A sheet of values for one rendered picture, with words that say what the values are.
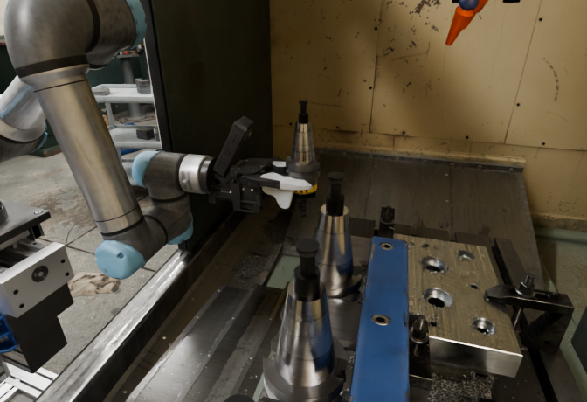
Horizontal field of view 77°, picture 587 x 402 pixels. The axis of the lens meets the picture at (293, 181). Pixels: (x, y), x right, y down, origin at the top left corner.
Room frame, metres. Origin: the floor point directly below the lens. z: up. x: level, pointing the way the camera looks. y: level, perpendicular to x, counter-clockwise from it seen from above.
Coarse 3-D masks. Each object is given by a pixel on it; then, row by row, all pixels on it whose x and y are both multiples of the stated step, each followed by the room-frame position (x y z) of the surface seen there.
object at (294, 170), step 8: (288, 160) 0.59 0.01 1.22; (320, 160) 0.60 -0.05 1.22; (288, 168) 0.58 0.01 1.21; (296, 168) 0.57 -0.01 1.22; (304, 168) 0.57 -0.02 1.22; (312, 168) 0.57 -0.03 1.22; (320, 168) 0.60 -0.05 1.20; (288, 176) 0.58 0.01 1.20; (296, 176) 0.57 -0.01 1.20; (304, 176) 0.57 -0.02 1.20; (312, 176) 0.57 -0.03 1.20
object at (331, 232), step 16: (320, 224) 0.29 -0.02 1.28; (336, 224) 0.28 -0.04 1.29; (320, 240) 0.29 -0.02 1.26; (336, 240) 0.28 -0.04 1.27; (320, 256) 0.28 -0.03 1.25; (336, 256) 0.28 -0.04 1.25; (352, 256) 0.29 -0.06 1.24; (320, 272) 0.28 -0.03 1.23; (336, 272) 0.28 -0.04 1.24; (352, 272) 0.29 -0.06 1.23
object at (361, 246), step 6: (354, 240) 0.36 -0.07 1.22; (360, 240) 0.36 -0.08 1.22; (366, 240) 0.36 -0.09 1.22; (354, 246) 0.35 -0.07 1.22; (360, 246) 0.35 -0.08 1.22; (366, 246) 0.35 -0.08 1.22; (354, 252) 0.34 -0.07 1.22; (360, 252) 0.34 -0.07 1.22; (366, 252) 0.34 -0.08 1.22; (360, 258) 0.32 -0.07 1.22; (366, 258) 0.32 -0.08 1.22; (366, 264) 0.32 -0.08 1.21
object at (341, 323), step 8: (328, 304) 0.26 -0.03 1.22; (336, 304) 0.26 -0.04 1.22; (344, 304) 0.26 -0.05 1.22; (352, 304) 0.26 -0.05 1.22; (360, 304) 0.26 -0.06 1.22; (280, 312) 0.25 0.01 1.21; (336, 312) 0.25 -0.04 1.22; (344, 312) 0.25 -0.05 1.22; (352, 312) 0.25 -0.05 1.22; (360, 312) 0.25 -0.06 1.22; (336, 320) 0.24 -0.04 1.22; (344, 320) 0.24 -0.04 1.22; (352, 320) 0.24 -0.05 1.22; (336, 328) 0.23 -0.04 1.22; (344, 328) 0.23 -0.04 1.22; (352, 328) 0.23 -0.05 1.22; (336, 336) 0.22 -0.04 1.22; (344, 336) 0.22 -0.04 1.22; (352, 336) 0.22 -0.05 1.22; (344, 344) 0.21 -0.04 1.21; (352, 344) 0.21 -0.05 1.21
